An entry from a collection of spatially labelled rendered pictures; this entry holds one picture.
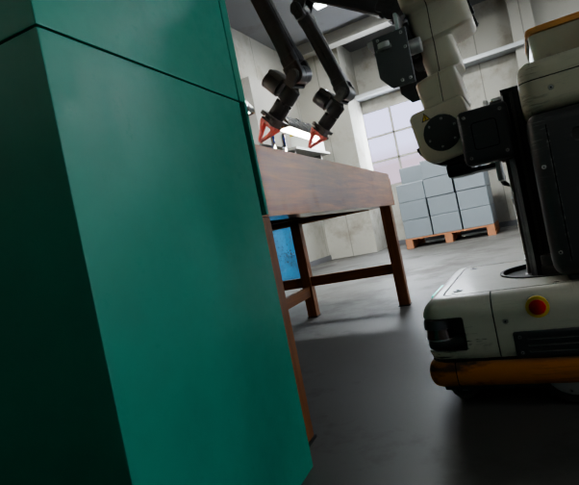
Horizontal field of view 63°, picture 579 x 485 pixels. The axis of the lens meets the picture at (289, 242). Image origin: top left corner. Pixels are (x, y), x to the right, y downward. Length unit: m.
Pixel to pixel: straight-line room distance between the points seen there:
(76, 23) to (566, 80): 1.02
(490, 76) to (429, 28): 6.80
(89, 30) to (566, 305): 1.10
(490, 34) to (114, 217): 8.04
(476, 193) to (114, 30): 6.29
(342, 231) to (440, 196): 1.83
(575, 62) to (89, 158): 1.05
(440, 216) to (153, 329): 6.37
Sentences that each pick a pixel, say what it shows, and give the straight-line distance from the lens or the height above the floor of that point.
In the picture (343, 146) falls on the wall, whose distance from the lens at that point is 7.93.
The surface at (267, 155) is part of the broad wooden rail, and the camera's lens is 1.27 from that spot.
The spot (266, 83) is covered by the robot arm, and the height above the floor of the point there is 1.02.
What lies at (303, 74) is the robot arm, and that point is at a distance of 1.56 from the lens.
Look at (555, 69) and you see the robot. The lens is 1.31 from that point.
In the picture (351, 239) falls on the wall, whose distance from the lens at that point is 7.89.
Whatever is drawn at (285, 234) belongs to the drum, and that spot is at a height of 0.56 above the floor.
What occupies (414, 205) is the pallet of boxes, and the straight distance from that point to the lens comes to 6.99.
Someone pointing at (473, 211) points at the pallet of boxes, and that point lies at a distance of 6.87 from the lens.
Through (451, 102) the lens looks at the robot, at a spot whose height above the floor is 0.80.
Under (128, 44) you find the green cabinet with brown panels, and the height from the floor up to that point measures 0.86.
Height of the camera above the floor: 0.52
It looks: 1 degrees down
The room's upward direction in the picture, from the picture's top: 12 degrees counter-clockwise
